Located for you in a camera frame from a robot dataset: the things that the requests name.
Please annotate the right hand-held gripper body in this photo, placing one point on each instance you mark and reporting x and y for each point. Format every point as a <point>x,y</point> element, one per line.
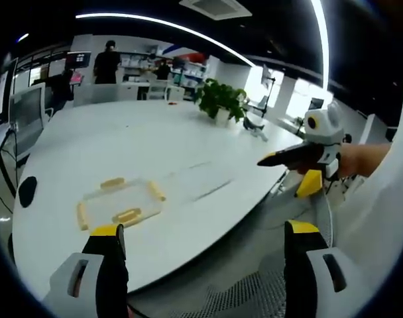
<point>327,126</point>

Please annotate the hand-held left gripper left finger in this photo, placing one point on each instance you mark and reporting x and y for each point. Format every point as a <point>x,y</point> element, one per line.
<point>110,281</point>

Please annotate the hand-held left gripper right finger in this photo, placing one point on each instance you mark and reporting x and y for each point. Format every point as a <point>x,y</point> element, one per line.
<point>299,265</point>

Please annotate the grey object on table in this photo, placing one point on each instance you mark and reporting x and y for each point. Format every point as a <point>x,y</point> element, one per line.
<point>254,127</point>

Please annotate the clear lid with yellow clips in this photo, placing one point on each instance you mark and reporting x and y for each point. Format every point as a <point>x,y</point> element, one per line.
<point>122,202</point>

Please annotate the person's white shirt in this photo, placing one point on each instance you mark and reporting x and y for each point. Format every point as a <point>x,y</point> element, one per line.
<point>380,232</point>

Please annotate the long ceiling light strip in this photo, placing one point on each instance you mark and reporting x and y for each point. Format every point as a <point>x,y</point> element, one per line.
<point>175,26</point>
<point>322,39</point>

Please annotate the green potted plant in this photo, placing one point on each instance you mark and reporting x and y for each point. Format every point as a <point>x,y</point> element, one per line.
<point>221,96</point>

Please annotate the black oval table grommet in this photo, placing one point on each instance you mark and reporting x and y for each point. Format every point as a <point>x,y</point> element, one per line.
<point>26,192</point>

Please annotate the white storage shelves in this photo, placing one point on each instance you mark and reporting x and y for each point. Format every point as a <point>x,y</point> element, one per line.
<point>188,74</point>

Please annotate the ceiling air vent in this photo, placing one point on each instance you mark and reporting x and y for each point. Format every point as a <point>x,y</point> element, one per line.
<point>218,6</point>

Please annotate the grey office chair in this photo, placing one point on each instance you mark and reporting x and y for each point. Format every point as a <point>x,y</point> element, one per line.
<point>26,112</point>

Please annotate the dark monitor screen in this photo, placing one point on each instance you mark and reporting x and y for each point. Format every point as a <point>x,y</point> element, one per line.
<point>78,60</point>

